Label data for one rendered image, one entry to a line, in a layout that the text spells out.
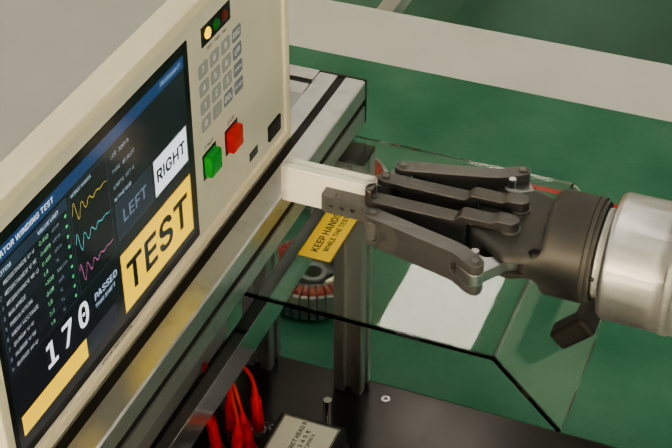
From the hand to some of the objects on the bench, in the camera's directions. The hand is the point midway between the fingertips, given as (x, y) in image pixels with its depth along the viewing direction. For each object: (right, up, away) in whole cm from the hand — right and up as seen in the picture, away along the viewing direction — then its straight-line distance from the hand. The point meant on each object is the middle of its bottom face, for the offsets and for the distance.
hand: (328, 188), depth 106 cm
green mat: (+2, 0, +74) cm, 74 cm away
